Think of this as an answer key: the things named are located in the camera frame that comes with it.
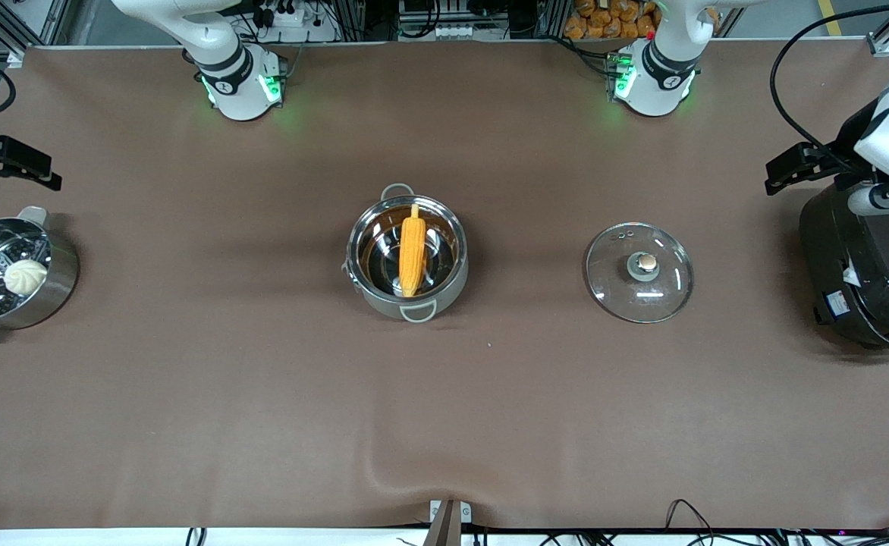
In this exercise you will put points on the glass pot lid with knob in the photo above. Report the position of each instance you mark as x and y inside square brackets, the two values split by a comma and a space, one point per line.
[642, 292]

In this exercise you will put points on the yellow corn cob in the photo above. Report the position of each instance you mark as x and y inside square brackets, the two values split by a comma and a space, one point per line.
[413, 254]

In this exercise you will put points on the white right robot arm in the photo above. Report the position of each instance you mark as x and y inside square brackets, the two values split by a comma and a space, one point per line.
[236, 76]

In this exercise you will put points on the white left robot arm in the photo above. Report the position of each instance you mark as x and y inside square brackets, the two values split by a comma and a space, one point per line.
[661, 72]

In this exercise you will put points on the stainless steel steamer pot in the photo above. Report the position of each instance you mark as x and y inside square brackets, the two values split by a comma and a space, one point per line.
[50, 288]

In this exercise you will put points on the stainless steel cooking pot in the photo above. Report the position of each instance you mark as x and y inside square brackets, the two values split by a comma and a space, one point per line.
[414, 303]

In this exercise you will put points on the white steamed bun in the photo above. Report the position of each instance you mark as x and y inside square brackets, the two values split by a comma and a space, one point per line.
[26, 277]

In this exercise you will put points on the black round kitchen appliance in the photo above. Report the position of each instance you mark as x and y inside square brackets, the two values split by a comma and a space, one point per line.
[869, 265]

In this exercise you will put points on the bag of orange items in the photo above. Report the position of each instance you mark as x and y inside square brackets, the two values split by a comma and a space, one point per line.
[607, 19]

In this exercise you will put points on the white power strip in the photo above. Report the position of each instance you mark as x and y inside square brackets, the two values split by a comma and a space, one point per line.
[285, 17]

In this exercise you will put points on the brown table cloth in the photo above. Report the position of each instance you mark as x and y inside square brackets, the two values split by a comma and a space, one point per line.
[444, 417]

